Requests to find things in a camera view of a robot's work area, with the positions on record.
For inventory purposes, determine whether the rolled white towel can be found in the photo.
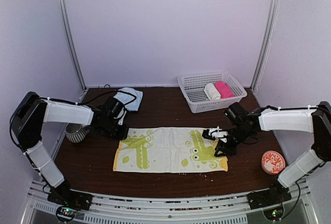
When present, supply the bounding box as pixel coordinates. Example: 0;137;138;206
204;83;221;101

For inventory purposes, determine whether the green patterned towel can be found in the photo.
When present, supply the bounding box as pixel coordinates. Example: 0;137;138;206
113;127;228;173

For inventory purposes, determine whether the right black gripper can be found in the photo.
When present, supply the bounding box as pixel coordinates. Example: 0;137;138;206
215;125;253;157

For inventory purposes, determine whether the light blue towel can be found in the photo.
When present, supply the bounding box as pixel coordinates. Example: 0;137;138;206
114;87;143;112

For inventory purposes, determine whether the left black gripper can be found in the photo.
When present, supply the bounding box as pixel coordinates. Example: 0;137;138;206
99;118;129;140

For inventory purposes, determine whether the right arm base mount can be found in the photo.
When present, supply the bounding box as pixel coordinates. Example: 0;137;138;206
247;183;292;210

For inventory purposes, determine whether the right aluminium frame post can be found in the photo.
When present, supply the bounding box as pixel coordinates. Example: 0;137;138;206
250;0;280;94

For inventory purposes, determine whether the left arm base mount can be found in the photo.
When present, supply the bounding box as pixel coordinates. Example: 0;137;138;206
47;180;93;211

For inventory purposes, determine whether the rolled pink towel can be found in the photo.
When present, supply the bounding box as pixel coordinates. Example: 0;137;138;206
215;81;234;99

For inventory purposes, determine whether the white plastic basket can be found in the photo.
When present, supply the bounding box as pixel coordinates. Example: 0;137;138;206
177;71;247;113

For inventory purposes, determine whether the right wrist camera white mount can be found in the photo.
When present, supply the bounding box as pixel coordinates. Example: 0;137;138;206
202;127;229;143

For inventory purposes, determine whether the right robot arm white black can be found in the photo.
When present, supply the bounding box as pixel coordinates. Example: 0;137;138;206
204;101;330;204

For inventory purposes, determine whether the red patterned bowl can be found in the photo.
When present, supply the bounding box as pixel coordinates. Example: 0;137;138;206
261;151;286;175

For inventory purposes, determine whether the left aluminium frame post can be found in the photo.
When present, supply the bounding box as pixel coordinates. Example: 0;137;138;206
58;0;87;91

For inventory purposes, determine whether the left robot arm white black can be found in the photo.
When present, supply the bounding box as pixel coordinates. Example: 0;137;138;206
9;92;129;205

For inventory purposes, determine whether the aluminium frame post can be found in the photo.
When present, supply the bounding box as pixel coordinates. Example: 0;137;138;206
250;0;280;94
58;0;87;91

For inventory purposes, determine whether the striped ceramic mug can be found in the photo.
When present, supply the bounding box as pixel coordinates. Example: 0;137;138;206
65;124;90;144

